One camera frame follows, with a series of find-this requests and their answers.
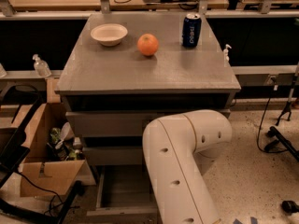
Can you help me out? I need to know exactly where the grey bottom drawer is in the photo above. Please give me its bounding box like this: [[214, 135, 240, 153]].
[[87, 165, 159, 224]]

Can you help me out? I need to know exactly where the grey drawer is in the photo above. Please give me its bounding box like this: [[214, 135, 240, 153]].
[[83, 147, 143, 166], [87, 165, 159, 224], [65, 108, 232, 138]]

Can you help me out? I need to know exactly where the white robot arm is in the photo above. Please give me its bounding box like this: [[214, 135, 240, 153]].
[[142, 110, 232, 224]]

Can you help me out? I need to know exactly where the grey top drawer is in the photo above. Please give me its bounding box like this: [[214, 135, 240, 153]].
[[65, 108, 232, 138]]

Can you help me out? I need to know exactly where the grey wooden drawer cabinet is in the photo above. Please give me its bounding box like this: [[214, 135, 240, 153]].
[[55, 11, 242, 189]]

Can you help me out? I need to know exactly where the grey middle drawer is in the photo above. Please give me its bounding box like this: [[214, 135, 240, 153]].
[[83, 147, 143, 166]]

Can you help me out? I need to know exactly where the open cardboard box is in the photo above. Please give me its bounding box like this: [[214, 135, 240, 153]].
[[20, 104, 95, 197]]

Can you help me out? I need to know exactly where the orange fruit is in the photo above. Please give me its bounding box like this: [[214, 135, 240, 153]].
[[137, 34, 159, 56]]

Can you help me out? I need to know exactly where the white paper bowl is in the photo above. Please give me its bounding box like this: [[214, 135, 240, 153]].
[[91, 23, 128, 47]]

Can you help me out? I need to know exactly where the small white pump bottle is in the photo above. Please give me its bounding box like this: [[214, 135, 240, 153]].
[[223, 44, 232, 62]]

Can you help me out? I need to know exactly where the blue pepsi can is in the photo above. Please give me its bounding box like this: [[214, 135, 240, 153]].
[[182, 13, 202, 48]]

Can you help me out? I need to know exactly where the clear sanitizer bottle left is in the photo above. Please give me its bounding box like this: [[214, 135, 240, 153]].
[[33, 54, 51, 77]]

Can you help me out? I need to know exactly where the black stand leg right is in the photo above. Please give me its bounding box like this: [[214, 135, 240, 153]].
[[269, 126, 299, 161]]

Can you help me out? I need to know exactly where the black tripod stand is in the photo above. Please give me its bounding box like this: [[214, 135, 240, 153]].
[[276, 63, 299, 126]]

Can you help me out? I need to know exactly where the black caster wheel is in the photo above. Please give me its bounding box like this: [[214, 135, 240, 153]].
[[281, 201, 299, 214]]

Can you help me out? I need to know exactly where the black floor cable right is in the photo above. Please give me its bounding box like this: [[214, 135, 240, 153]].
[[255, 82, 289, 154]]

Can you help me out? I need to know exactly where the black stand frame left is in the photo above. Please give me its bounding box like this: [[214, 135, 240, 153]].
[[0, 83, 84, 224]]

